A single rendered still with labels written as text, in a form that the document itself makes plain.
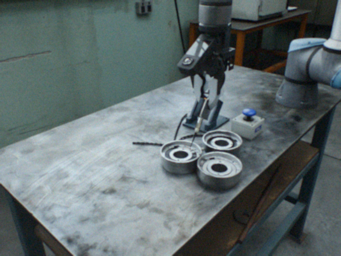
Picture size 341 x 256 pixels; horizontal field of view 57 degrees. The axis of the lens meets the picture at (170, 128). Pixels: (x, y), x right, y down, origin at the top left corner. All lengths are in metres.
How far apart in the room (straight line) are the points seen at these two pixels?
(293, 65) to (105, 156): 0.71
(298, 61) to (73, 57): 1.66
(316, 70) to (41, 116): 1.82
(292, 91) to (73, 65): 1.64
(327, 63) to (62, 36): 1.74
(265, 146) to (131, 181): 0.39
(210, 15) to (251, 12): 2.26
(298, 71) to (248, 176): 0.50
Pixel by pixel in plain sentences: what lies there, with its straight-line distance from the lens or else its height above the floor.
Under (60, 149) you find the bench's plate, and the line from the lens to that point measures 0.93.
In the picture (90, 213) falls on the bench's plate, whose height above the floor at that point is 0.80.
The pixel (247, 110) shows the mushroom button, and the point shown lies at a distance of 0.95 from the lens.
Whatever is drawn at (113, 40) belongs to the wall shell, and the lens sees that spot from 2.58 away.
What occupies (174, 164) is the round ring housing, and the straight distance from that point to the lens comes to 0.75.
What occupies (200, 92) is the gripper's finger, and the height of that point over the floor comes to 0.97.
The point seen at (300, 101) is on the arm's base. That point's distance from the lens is 1.19.
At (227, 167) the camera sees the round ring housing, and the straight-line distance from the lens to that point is 0.76.
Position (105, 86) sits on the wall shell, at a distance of 2.61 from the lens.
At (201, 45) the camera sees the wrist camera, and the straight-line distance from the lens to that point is 0.75.
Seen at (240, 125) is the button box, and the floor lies 0.83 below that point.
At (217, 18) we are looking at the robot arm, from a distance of 0.74.
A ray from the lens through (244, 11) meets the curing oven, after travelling 3.03.
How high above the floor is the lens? 1.26
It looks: 28 degrees down
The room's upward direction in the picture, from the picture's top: straight up
